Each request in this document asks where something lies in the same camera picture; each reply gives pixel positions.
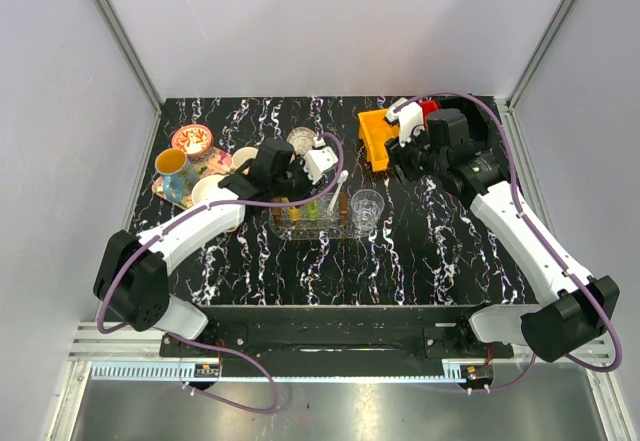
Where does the yellow mug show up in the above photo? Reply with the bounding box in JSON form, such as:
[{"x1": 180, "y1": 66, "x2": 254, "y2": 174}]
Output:
[{"x1": 231, "y1": 146, "x2": 258, "y2": 171}]

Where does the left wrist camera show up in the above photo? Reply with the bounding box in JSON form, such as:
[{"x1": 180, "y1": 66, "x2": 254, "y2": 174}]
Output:
[{"x1": 303, "y1": 146, "x2": 338, "y2": 184}]

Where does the purple cable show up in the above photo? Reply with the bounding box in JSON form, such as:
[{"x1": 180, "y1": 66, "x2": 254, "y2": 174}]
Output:
[
  {"x1": 392, "y1": 91, "x2": 625, "y2": 395},
  {"x1": 95, "y1": 132, "x2": 346, "y2": 415}
]

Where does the clear toothbrush holder rack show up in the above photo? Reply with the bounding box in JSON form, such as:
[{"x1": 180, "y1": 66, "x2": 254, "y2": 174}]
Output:
[{"x1": 270, "y1": 191, "x2": 350, "y2": 235}]

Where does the blue butterfly mug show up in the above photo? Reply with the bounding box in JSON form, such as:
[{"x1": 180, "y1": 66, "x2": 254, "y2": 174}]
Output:
[{"x1": 155, "y1": 148, "x2": 199, "y2": 203}]

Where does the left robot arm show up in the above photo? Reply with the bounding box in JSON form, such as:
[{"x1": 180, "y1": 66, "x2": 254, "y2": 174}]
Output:
[{"x1": 94, "y1": 137, "x2": 337, "y2": 357}]

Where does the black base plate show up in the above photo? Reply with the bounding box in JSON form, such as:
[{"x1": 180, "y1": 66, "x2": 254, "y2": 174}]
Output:
[{"x1": 154, "y1": 305, "x2": 514, "y2": 362}]

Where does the yellow bin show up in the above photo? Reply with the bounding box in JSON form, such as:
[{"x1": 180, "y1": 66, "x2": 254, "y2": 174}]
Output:
[{"x1": 358, "y1": 109, "x2": 399, "y2": 172}]

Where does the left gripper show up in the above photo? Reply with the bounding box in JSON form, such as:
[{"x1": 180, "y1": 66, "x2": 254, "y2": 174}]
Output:
[{"x1": 271, "y1": 154, "x2": 326, "y2": 209}]

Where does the white scalloped bowl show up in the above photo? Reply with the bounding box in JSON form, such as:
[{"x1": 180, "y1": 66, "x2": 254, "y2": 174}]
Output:
[{"x1": 191, "y1": 174, "x2": 224, "y2": 206}]

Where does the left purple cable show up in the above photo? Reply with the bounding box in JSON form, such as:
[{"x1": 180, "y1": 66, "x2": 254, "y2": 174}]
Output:
[{"x1": 95, "y1": 132, "x2": 346, "y2": 415}]

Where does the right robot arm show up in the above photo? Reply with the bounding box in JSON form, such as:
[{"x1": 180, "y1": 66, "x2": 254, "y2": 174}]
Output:
[{"x1": 384, "y1": 97, "x2": 622, "y2": 369}]

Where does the green toothpaste tube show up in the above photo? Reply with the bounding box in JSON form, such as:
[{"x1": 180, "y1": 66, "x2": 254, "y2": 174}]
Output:
[{"x1": 306, "y1": 200, "x2": 320, "y2": 221}]

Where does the clear glass tumbler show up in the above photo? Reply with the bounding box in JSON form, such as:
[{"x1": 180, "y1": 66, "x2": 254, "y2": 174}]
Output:
[{"x1": 350, "y1": 189, "x2": 385, "y2": 231}]

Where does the black bin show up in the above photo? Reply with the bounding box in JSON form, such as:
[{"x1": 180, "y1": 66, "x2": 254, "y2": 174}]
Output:
[{"x1": 437, "y1": 96, "x2": 498, "y2": 143}]

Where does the red bin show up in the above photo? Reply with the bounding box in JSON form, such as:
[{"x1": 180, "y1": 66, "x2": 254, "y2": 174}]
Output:
[{"x1": 419, "y1": 100, "x2": 440, "y2": 117}]

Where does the floral serving tray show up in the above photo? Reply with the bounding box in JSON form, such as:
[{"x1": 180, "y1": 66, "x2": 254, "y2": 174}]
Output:
[{"x1": 152, "y1": 147, "x2": 232, "y2": 209}]

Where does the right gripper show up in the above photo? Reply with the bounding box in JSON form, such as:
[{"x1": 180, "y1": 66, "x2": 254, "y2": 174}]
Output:
[{"x1": 384, "y1": 121, "x2": 447, "y2": 185}]

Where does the speckled saucer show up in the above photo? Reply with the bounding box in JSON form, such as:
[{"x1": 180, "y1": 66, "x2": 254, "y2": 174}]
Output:
[{"x1": 286, "y1": 127, "x2": 316, "y2": 156}]

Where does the clear acrylic tray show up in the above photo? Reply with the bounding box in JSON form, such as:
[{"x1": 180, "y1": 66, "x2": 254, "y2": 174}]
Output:
[{"x1": 268, "y1": 197, "x2": 374, "y2": 241}]

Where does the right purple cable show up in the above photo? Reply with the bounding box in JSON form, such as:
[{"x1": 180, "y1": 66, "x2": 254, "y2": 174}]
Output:
[{"x1": 392, "y1": 91, "x2": 625, "y2": 395}]

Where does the yellow toothpaste tube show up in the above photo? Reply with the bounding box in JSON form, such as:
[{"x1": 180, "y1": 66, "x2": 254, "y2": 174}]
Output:
[{"x1": 287, "y1": 206, "x2": 302, "y2": 224}]

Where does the orange patterned bowl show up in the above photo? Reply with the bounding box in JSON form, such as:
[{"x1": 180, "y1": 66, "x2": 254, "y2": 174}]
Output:
[{"x1": 171, "y1": 124, "x2": 213, "y2": 158}]

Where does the aluminium rail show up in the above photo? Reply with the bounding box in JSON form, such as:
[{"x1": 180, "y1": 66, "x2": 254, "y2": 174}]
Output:
[{"x1": 64, "y1": 320, "x2": 614, "y2": 385}]

